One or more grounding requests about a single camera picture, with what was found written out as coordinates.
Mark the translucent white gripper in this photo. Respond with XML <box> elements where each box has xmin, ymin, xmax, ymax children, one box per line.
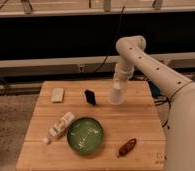
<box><xmin>112</xmin><ymin>75</ymin><xmax>128</xmax><ymax>90</ymax></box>

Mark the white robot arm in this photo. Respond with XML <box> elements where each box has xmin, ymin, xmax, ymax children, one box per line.
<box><xmin>109</xmin><ymin>36</ymin><xmax>195</xmax><ymax>171</ymax></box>

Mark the black eraser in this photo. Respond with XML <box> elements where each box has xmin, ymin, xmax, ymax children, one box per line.
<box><xmin>84</xmin><ymin>90</ymin><xmax>96</xmax><ymax>105</ymax></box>

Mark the white rectangular sponge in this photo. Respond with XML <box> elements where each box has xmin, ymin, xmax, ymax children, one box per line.
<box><xmin>51</xmin><ymin>88</ymin><xmax>64</xmax><ymax>103</ymax></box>

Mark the green glass bowl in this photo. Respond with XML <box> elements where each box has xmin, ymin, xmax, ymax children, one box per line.
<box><xmin>67</xmin><ymin>117</ymin><xmax>104</xmax><ymax>155</ymax></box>

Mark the red chili pepper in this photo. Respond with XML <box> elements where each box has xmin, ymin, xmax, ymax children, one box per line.
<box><xmin>118</xmin><ymin>138</ymin><xmax>137</xmax><ymax>157</ymax></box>

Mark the white plastic bottle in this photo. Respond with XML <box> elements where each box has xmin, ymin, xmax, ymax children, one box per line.
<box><xmin>43</xmin><ymin>112</ymin><xmax>75</xmax><ymax>144</ymax></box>

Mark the black hanging cable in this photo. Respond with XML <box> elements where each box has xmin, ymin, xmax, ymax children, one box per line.
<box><xmin>93</xmin><ymin>5</ymin><xmax>126</xmax><ymax>74</ymax></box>

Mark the black cable by table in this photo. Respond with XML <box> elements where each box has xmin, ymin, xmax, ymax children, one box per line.
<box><xmin>147</xmin><ymin>79</ymin><xmax>174</xmax><ymax>129</ymax></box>

